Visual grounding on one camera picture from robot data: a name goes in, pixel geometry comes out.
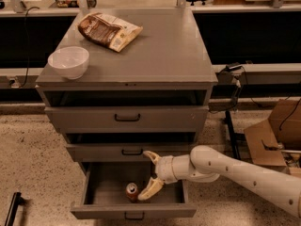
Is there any black bar bottom left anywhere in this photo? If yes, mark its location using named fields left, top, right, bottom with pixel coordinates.
left=5, top=192, right=24, bottom=226

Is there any grey drawer cabinet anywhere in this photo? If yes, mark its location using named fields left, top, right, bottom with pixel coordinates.
left=35, top=7, right=218, bottom=174

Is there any black power adapter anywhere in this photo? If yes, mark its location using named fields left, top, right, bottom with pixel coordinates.
left=226, top=63, right=242, bottom=72

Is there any grey middle drawer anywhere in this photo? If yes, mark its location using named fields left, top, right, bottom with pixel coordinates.
left=66, top=142, right=195, bottom=162

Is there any white bowl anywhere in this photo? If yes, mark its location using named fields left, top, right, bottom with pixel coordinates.
left=48, top=46, right=89, bottom=80

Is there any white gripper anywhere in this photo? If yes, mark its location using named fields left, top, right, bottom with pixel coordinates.
left=138, top=151, right=178, bottom=201

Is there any black stand leg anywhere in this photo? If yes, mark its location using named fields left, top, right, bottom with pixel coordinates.
left=225, top=110, right=241, bottom=160

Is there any grey open bottom drawer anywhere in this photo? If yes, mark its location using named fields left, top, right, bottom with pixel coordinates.
left=71, top=161, right=197, bottom=220

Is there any brown cardboard box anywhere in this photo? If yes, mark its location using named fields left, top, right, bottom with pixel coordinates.
left=244, top=100, right=301, bottom=177

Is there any brown chip bag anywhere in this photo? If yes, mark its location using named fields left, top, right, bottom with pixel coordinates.
left=77, top=12, right=143, bottom=53

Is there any red coke can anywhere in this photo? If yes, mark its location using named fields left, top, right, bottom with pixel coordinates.
left=125, top=183, right=139, bottom=202

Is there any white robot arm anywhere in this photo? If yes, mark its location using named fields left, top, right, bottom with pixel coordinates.
left=138, top=146, right=301, bottom=218

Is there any grey top drawer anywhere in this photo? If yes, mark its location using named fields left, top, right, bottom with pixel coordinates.
left=45, top=106, right=208, bottom=134

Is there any black cable left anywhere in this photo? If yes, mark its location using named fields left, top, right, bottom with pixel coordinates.
left=19, top=7, right=41, bottom=89

